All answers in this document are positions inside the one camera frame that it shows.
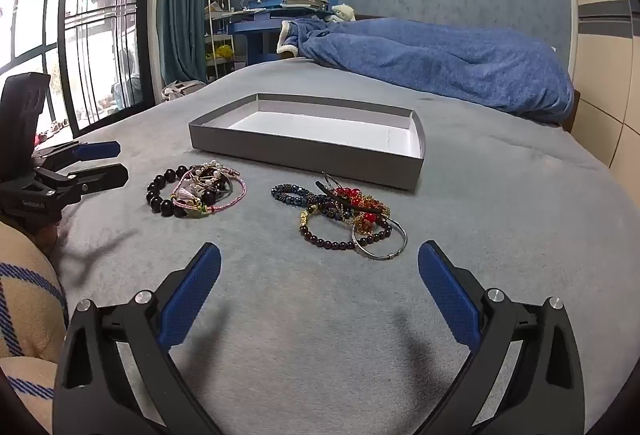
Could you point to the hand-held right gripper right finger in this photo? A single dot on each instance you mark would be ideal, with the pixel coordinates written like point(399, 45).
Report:
point(447, 295)

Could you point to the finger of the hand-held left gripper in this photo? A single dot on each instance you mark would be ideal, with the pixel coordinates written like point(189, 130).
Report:
point(102, 179)
point(97, 150)

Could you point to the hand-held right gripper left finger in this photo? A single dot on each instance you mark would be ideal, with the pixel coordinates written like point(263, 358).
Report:
point(192, 300)

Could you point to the grey cardboard tray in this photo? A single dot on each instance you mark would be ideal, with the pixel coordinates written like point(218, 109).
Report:
point(325, 130)

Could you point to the black framed glass door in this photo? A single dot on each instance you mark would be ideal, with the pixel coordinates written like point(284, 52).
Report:
point(62, 30)

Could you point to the grey backpack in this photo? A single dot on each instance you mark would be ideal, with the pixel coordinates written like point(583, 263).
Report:
point(182, 89)

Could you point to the yellow bag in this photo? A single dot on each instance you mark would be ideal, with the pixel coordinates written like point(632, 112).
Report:
point(225, 51)

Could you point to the teal curtain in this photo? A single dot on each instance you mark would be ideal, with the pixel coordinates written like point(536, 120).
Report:
point(185, 0)

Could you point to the blue desk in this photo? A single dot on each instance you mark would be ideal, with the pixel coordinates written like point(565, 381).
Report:
point(250, 27)

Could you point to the blue blanket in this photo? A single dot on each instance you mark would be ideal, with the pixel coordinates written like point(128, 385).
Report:
point(425, 60)

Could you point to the beige wardrobe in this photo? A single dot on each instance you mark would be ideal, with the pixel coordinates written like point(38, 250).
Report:
point(600, 90)

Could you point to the white plush toy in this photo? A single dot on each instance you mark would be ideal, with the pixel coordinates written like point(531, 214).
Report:
point(342, 11)

